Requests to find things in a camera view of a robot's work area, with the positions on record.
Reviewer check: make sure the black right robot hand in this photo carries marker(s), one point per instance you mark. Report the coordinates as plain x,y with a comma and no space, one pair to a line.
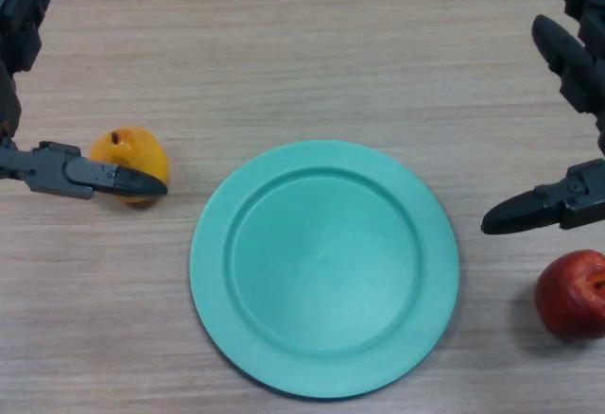
581,196

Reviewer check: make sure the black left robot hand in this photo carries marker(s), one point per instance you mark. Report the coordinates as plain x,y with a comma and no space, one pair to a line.
52,168

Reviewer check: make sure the red apple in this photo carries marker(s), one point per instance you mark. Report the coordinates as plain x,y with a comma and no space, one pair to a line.
567,296

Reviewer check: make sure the green round plate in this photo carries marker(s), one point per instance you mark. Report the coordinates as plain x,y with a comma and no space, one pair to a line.
326,267

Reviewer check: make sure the yellow pear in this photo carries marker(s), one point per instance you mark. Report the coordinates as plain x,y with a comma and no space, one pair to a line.
134,149

